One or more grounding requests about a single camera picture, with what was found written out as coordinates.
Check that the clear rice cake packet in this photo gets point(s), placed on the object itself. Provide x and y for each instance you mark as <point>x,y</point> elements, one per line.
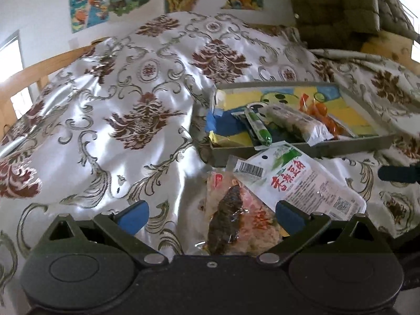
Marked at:
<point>295,121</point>

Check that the blue and white snack packet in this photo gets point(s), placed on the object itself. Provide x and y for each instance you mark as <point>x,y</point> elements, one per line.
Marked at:
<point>226,124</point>

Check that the grey tray with cartoon print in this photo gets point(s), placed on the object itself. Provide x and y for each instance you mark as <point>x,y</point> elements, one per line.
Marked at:
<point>354,144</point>

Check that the brown dried meat packet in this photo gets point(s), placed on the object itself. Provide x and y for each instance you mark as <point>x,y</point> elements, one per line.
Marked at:
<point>229,213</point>

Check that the wooden bed frame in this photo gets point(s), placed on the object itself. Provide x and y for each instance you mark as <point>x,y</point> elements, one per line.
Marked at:
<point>39,69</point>

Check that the floral printed blanket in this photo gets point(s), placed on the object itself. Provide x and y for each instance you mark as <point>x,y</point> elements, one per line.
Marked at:
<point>115,88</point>

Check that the orange snack packet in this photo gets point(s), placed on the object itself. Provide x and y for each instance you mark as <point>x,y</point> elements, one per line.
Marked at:
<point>323,115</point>

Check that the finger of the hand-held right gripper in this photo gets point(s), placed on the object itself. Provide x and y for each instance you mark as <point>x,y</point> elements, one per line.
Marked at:
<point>400,174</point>

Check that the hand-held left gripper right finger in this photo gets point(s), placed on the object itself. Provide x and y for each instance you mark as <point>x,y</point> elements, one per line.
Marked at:
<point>288,216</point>

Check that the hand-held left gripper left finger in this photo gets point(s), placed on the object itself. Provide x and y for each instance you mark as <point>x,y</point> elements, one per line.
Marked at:
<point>133,215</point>

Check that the olive quilted jacket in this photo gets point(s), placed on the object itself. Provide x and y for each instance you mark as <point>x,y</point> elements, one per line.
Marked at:
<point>334,6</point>

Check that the white snack packet with barcode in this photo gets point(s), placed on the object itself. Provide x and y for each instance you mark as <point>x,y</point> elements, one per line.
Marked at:
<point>305,183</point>

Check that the window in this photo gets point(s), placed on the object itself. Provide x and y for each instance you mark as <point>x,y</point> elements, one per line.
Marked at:
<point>11,55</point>

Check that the yellow wooden furniture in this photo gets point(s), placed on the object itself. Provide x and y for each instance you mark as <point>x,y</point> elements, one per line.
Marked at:
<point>387,47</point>

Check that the green sausage packet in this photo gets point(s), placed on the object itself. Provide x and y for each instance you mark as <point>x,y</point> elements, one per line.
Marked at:
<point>261,128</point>

